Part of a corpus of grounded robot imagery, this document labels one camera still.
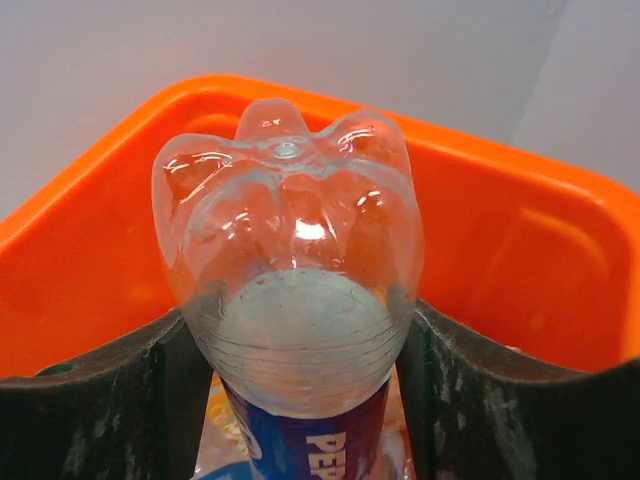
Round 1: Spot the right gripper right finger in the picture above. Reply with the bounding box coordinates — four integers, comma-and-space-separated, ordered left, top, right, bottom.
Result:
397, 302, 639, 479

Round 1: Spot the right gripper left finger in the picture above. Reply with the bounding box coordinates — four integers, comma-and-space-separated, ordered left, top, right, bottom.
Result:
1, 310, 212, 479

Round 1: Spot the blue label bottle top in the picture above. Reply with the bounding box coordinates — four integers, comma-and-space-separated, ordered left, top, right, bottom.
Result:
151, 99, 424, 479

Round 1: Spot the orange plastic bin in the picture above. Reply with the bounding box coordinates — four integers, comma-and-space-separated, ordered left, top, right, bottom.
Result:
0, 73, 640, 480

